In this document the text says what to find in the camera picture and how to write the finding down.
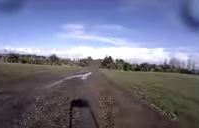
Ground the green grass field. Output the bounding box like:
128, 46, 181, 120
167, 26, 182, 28
99, 68, 199, 128

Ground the pale water puddle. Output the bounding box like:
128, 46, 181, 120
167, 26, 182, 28
47, 71, 93, 88

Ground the olive grass field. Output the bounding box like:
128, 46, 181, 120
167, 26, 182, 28
0, 61, 88, 88

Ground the dark dirt track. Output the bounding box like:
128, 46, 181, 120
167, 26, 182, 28
0, 61, 183, 128

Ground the row of bushes and trees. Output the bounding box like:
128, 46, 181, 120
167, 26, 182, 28
0, 52, 94, 68

